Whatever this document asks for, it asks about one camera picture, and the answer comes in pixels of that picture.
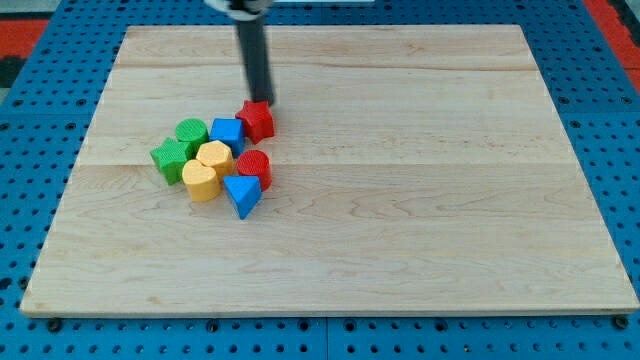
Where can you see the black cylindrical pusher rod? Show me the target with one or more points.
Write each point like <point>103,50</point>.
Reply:
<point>254,52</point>

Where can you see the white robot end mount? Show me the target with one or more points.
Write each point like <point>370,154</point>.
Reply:
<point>241,10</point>

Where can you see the red star block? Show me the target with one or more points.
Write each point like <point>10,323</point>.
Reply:
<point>258,122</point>

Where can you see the green star block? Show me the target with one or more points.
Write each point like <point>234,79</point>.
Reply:
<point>170,157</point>

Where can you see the blue cube block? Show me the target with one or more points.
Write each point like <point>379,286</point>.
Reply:
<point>229,132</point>

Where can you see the green cylinder block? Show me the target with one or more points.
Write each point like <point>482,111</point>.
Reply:
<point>193,132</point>

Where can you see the yellow hexagon block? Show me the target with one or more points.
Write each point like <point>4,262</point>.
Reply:
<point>216,155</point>

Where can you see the red cylinder block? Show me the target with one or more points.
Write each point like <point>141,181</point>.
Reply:
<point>255,163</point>

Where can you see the yellow heart block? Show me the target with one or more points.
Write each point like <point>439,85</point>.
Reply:
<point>201,181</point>

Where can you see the blue triangle block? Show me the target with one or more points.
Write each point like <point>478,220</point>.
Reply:
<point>244,193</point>

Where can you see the wooden board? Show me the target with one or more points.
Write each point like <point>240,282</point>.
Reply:
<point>417,171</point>

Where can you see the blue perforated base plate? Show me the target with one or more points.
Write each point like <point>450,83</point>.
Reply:
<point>48,109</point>

